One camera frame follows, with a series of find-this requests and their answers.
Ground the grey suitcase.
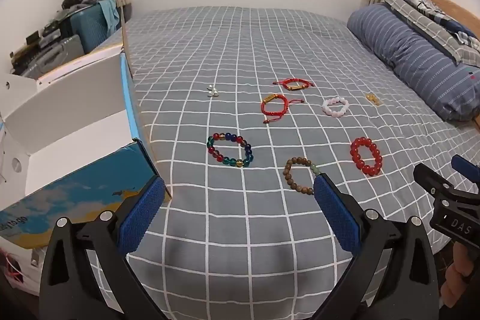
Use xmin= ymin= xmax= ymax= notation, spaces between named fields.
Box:
xmin=20 ymin=34 xmax=85 ymax=77

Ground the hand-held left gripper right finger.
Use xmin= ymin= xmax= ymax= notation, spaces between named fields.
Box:
xmin=313 ymin=174 xmax=441 ymax=320

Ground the red cord bracelet gold tube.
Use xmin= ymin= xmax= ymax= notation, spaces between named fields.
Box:
xmin=272 ymin=77 xmax=314 ymax=92
xmin=260 ymin=93 xmax=305 ymax=126

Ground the blue striped pillow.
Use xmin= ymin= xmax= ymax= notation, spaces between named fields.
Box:
xmin=347 ymin=3 xmax=480 ymax=122

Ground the wooden headboard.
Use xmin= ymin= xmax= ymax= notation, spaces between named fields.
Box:
xmin=410 ymin=0 xmax=480 ymax=30

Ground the teal suitcase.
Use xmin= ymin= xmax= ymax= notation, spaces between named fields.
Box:
xmin=69 ymin=0 xmax=121 ymax=54

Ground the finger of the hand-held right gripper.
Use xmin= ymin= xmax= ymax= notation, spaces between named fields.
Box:
xmin=413 ymin=163 xmax=456 ymax=198
xmin=451 ymin=154 xmax=480 ymax=191

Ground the folded plaid blanket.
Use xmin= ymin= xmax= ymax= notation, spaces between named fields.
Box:
xmin=376 ymin=0 xmax=480 ymax=67

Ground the teal cloth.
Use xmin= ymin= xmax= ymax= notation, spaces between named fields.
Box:
xmin=98 ymin=0 xmax=120 ymax=34

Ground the multicolour glass bead bracelet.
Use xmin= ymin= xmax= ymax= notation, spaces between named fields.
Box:
xmin=206 ymin=132 xmax=254 ymax=169

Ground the brown wooden bead bracelet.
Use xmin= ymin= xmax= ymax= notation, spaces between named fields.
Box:
xmin=283 ymin=156 xmax=322 ymax=196

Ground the red bead bracelet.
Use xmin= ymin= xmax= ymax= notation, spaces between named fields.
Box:
xmin=350 ymin=136 xmax=384 ymax=177

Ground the blue and white cardboard box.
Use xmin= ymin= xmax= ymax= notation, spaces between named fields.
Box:
xmin=0 ymin=5 xmax=173 ymax=252

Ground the pink bead bracelet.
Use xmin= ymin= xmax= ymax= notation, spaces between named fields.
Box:
xmin=322 ymin=96 xmax=350 ymax=118

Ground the person's right hand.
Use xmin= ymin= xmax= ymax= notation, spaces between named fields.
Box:
xmin=439 ymin=243 xmax=480 ymax=309

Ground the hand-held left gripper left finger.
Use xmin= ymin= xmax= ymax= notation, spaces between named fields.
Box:
xmin=39 ymin=175 xmax=167 ymax=320

